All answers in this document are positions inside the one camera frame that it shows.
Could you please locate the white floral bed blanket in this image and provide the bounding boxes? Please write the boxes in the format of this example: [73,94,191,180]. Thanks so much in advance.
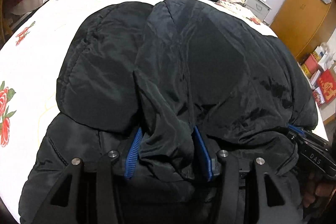
[0,0,330,224]

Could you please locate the person's right hand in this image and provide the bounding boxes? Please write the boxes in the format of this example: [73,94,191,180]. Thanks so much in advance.
[302,173,334,207]

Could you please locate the red gift box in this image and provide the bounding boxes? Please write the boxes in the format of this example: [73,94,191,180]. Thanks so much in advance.
[317,69,336,104]

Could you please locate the black puffer jacket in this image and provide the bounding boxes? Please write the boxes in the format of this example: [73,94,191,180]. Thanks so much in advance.
[19,0,317,223]

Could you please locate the wooden desk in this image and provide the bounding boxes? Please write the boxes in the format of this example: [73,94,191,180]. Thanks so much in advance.
[0,0,46,44]

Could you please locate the grey bedside drawer cabinet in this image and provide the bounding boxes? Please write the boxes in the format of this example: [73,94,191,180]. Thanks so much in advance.
[244,0,271,22]

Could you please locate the right wooden wardrobe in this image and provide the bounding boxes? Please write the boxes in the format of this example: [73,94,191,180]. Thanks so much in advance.
[270,0,335,63]

